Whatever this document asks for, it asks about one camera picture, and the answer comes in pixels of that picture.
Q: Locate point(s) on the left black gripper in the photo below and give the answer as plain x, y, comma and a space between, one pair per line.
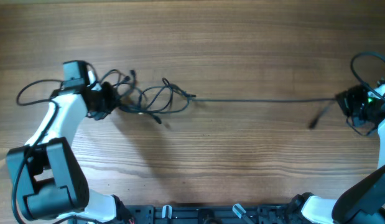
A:
108, 98

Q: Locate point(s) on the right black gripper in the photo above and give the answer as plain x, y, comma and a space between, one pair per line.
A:
344, 101

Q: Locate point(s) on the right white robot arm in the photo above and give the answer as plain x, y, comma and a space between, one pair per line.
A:
363, 202

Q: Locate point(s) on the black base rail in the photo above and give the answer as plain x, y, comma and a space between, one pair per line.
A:
262, 214

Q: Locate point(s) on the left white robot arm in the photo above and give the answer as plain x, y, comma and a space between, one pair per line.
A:
47, 181

